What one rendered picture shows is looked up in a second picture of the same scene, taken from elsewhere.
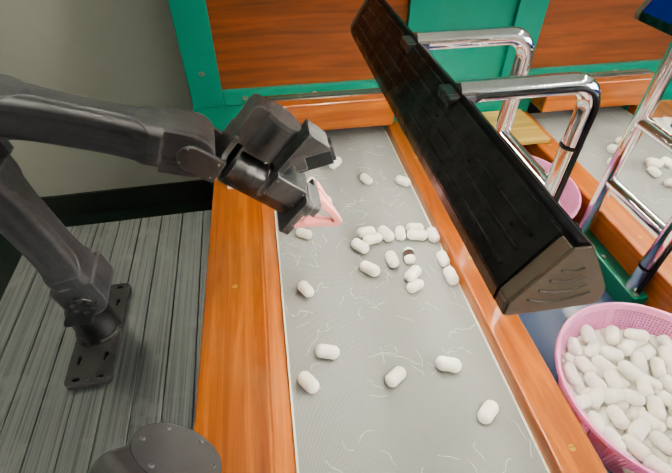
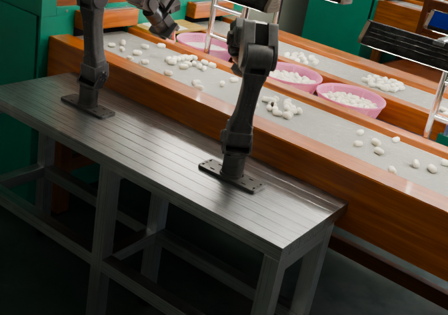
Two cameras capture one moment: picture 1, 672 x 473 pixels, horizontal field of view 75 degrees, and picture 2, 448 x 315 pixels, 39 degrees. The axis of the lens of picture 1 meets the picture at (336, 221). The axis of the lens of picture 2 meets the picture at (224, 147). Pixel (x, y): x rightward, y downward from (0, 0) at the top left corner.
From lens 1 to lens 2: 1.95 m
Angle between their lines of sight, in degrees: 43
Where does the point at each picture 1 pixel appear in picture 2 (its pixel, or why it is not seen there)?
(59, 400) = (103, 121)
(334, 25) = not seen: outside the picture
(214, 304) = (145, 76)
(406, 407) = (231, 89)
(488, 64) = not seen: outside the picture
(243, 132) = not seen: outside the picture
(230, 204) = not seen: hidden behind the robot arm
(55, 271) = (100, 55)
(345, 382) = (208, 88)
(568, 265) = not seen: outside the picture
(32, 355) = (68, 116)
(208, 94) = (50, 8)
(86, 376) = (105, 113)
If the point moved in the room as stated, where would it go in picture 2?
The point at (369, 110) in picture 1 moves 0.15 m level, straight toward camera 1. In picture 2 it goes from (128, 16) to (147, 26)
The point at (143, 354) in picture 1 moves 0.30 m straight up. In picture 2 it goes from (115, 108) to (125, 22)
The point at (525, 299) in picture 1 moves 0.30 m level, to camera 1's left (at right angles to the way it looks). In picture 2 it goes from (269, 7) to (204, 8)
